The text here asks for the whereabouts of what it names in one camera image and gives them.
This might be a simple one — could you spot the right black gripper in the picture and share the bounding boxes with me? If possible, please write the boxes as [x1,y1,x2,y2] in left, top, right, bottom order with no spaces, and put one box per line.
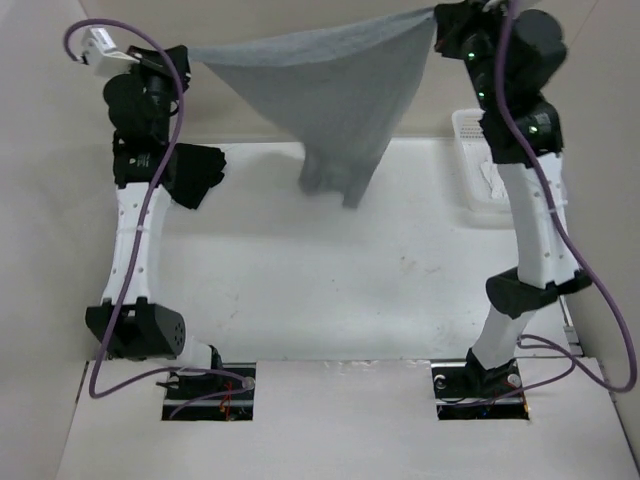
[435,0,521,111]

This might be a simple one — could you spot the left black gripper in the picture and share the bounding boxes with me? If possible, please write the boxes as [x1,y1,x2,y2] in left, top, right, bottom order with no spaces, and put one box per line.
[119,45,191,141]

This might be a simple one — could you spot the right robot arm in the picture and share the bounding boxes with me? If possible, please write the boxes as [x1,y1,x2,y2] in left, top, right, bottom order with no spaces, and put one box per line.
[434,1,591,399]

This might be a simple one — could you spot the folded black tank top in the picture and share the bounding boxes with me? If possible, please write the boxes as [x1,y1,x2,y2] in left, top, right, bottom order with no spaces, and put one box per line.
[163,143,227,210]

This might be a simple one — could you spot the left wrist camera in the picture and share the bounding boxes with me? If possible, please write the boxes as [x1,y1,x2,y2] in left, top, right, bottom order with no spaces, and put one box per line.
[80,27,138,79]

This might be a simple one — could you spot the white plastic basket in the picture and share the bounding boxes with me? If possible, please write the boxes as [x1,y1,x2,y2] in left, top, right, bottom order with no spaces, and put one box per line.
[451,108,513,229]

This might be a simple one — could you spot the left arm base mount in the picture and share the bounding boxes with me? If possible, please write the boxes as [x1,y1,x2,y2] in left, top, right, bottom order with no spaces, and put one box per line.
[156,373,255,422]

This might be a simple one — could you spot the crumpled white tank top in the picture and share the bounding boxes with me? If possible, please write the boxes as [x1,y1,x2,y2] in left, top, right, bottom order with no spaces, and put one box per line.
[480,159,507,201]

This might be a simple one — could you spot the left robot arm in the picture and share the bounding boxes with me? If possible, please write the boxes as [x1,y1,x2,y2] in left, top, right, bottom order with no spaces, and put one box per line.
[85,45,226,399]

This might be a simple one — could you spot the grey tank top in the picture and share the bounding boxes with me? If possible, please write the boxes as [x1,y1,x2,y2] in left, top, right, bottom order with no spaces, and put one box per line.
[190,8,436,208]

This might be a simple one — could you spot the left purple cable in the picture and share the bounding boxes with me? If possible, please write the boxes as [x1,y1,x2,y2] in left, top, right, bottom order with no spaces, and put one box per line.
[64,18,254,419]

